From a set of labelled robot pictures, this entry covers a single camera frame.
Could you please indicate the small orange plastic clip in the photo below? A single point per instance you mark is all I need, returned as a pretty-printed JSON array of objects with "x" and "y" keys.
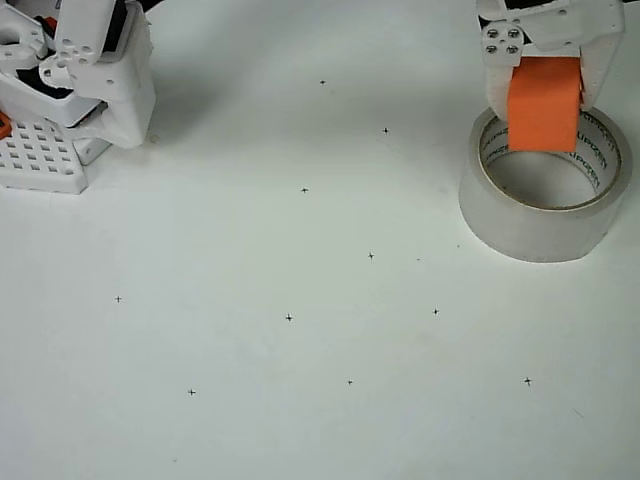
[{"x": 49, "y": 25}]

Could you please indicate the orange table clamp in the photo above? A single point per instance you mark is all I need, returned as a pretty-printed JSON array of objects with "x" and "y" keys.
[{"x": 4, "y": 125}]

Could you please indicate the orange cube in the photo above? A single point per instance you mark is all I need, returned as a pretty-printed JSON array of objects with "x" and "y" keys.
[{"x": 545, "y": 105}]

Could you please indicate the clear packing tape roll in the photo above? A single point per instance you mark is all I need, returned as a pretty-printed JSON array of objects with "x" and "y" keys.
[{"x": 525, "y": 225}]

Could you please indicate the white perforated base plate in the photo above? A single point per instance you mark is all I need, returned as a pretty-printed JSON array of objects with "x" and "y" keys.
[{"x": 50, "y": 184}]

